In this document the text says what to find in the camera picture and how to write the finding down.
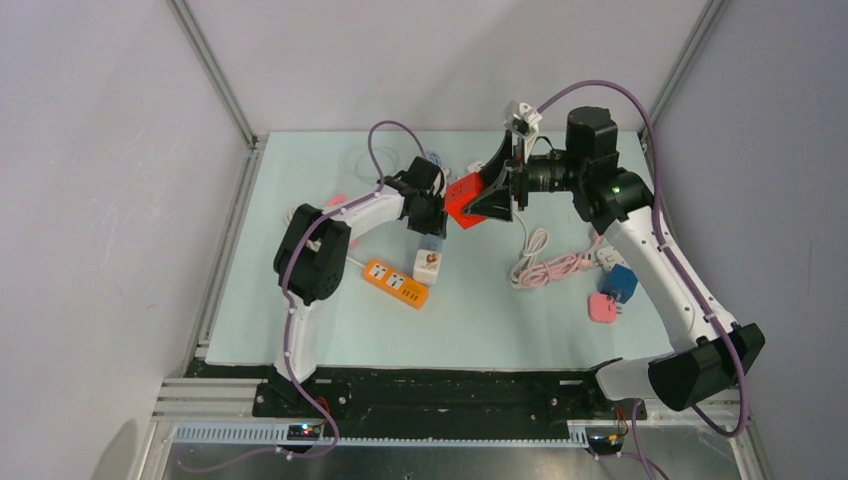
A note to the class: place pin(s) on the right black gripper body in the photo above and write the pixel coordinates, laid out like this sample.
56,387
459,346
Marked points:
552,173

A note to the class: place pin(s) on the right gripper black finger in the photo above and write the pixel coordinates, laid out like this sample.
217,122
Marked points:
495,175
493,203

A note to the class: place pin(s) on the red cube socket adapter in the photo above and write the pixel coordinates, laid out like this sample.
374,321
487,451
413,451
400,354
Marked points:
459,196

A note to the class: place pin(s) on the pink triangular power strip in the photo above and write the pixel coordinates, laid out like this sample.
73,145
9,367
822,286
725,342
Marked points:
338,201

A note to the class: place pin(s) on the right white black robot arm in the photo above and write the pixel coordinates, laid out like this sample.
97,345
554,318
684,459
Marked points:
711,350

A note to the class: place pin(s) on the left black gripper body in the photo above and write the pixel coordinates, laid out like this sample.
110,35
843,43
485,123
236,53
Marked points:
431,216

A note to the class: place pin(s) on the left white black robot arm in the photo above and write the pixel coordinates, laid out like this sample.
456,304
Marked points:
312,255

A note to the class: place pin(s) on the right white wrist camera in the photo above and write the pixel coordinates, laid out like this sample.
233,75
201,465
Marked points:
522,120

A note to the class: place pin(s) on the orange power strip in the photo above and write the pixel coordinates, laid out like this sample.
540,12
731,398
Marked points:
396,284

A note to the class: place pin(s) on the pink power strip with cable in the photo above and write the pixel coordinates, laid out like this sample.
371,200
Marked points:
568,265

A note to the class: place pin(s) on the white power strip with cable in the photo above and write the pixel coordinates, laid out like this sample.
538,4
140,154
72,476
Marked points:
529,272

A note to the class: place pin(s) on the aluminium frame rail front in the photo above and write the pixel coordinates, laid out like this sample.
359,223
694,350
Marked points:
232,400

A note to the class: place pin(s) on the blue cube socket adapter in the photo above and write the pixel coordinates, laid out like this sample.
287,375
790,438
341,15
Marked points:
619,283

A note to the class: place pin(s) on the pink square plug adapter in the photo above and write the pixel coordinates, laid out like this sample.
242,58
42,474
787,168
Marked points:
603,309

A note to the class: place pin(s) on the white square plug adapter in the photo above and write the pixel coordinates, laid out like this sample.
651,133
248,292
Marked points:
606,258

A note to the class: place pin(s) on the white cube socket adapter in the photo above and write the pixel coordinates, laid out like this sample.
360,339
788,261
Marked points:
426,266

